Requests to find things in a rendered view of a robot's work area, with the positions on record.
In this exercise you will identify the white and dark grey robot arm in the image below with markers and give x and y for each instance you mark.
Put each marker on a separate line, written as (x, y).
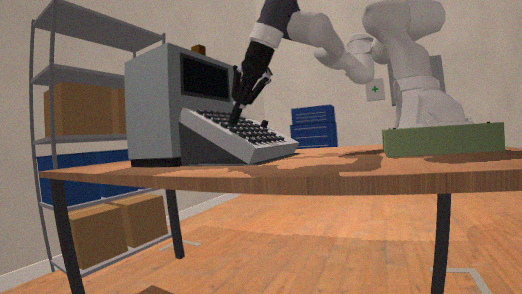
(396, 25)

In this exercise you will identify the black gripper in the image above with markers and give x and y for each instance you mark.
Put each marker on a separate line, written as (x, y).
(253, 70)

